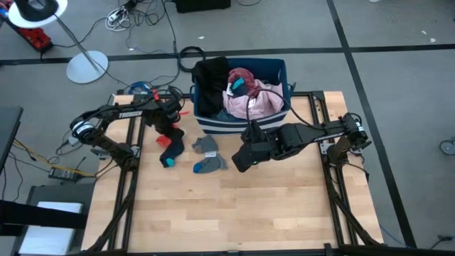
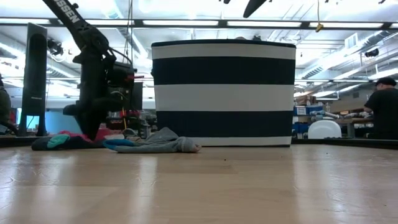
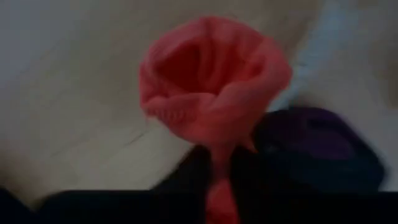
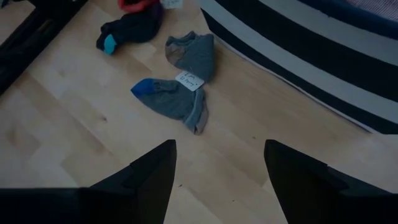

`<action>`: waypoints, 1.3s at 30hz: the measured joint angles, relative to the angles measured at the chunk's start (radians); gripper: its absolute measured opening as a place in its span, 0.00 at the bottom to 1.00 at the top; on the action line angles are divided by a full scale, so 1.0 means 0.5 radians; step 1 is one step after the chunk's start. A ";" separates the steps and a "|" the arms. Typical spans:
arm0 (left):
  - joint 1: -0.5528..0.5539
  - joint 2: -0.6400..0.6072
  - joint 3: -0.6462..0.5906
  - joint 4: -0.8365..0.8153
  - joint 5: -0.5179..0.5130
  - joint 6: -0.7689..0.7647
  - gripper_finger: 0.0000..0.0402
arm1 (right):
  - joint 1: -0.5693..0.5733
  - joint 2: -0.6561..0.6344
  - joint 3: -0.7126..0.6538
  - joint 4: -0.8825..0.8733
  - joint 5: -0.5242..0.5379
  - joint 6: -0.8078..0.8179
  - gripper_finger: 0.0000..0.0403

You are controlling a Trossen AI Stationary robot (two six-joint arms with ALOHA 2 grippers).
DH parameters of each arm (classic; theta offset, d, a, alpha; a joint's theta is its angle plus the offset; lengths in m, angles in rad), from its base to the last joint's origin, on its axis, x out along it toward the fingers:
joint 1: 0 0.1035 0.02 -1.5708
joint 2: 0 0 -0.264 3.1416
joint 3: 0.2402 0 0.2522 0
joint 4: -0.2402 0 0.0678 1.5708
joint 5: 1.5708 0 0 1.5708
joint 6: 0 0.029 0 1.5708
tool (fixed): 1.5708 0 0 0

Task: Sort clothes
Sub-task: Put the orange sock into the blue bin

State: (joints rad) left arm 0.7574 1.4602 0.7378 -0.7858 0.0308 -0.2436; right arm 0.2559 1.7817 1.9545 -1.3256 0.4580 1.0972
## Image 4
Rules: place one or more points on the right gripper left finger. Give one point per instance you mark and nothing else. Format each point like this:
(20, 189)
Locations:
(146, 186)

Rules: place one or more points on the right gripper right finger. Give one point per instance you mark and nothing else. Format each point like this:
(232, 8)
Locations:
(311, 193)

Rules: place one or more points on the light blue denim garment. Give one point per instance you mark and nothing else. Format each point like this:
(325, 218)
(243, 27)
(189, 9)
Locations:
(171, 99)

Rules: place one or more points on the white paper tag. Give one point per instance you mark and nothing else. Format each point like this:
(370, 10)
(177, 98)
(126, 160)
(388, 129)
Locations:
(189, 81)

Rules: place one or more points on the grey sock brown heel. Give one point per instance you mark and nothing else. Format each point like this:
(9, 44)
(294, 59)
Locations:
(196, 56)

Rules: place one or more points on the navy white-striped fabric bin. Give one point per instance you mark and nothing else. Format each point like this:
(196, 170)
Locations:
(311, 62)

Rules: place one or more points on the navy sock teal toe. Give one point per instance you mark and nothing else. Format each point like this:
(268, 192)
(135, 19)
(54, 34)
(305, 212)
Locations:
(133, 29)

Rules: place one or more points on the orange-red sock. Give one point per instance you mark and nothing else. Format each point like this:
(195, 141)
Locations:
(136, 5)

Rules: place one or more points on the small white sock tag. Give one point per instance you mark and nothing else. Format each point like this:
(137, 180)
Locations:
(171, 3)

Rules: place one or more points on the black aluminium table frame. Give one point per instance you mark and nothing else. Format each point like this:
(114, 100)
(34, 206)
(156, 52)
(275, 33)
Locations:
(28, 40)

